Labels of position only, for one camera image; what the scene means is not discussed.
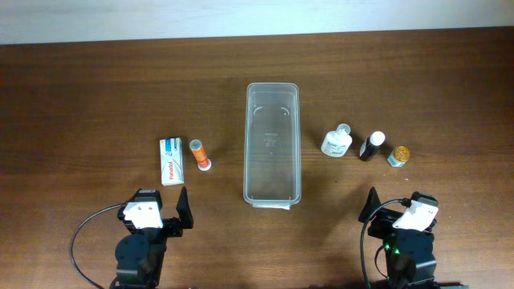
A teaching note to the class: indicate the dark bottle white cap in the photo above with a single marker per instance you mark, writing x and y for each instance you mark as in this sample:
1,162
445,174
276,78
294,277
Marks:
371,146

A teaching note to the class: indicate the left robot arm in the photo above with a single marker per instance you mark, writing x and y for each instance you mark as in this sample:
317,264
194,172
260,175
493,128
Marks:
140,254

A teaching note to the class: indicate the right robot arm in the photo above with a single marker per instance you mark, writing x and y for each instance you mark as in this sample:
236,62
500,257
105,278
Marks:
410,262

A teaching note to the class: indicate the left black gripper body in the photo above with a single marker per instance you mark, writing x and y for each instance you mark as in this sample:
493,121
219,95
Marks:
172,226

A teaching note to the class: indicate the white Panadol box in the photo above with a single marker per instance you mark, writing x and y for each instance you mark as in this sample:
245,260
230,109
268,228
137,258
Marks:
172,169

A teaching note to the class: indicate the orange tablet tube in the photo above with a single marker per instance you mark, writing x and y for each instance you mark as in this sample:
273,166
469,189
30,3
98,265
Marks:
203,162

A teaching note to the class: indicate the white plastic bottle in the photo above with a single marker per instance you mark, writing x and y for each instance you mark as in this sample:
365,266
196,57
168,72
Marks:
337,142

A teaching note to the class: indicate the small jar gold lid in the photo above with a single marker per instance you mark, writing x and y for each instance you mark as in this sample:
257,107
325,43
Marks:
399,156

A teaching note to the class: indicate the clear plastic container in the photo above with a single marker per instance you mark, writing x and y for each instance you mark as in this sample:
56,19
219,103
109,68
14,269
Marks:
272,152

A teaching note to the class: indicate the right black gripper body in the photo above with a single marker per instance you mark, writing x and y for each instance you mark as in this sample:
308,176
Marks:
381,224

